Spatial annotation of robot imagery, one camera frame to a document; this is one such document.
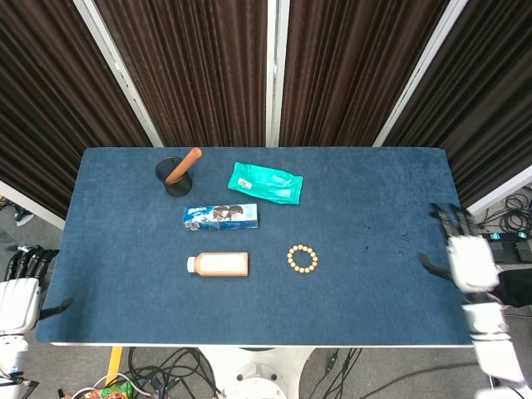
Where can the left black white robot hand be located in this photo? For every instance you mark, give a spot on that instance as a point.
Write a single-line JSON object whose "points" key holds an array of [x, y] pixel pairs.
{"points": [[18, 303]]}

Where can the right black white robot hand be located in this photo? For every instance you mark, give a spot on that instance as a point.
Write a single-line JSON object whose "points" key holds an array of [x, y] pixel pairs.
{"points": [[474, 262]]}

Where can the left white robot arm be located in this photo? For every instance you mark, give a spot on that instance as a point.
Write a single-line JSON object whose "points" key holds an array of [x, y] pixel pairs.
{"points": [[10, 353]]}

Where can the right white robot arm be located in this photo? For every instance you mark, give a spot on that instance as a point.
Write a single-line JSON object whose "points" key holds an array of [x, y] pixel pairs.
{"points": [[486, 324]]}

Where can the black foot pedal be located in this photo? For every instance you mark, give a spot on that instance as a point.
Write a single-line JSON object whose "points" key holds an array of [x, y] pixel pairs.
{"points": [[500, 247], [523, 247]]}

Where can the white sneaker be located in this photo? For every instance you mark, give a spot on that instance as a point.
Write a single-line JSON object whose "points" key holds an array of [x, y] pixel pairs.
{"points": [[24, 218]]}

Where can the crumpled snack bag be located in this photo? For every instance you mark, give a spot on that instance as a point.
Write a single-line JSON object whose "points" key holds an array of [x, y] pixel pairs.
{"points": [[112, 391]]}

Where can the brown pleated curtain panel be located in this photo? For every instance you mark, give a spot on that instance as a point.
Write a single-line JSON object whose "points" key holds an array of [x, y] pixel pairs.
{"points": [[50, 104], [345, 75], [199, 75], [478, 95]]}

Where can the blue felt table cover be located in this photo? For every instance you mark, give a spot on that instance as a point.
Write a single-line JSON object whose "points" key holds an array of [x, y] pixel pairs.
{"points": [[291, 299]]}

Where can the black mesh pen cup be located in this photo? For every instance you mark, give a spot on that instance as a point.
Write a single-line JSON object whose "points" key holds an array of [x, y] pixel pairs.
{"points": [[179, 189]]}

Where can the orange juice bottle white cap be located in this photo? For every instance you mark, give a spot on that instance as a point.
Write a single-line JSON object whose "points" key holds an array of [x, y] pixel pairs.
{"points": [[220, 264]]}

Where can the brown cylindrical stick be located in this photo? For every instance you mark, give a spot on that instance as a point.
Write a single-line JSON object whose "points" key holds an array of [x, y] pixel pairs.
{"points": [[185, 164]]}

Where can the blue cookie box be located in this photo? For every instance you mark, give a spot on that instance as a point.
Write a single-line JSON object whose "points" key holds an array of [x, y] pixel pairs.
{"points": [[220, 217]]}

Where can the green wet wipes packet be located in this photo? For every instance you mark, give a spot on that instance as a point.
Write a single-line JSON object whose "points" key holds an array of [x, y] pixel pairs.
{"points": [[266, 183]]}

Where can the white partition frame bar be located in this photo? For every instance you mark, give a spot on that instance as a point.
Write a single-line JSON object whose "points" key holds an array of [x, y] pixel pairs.
{"points": [[498, 194], [33, 205], [420, 70], [276, 75], [119, 70]]}

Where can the white table pedestal base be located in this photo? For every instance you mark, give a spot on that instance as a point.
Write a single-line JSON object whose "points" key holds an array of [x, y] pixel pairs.
{"points": [[257, 374]]}

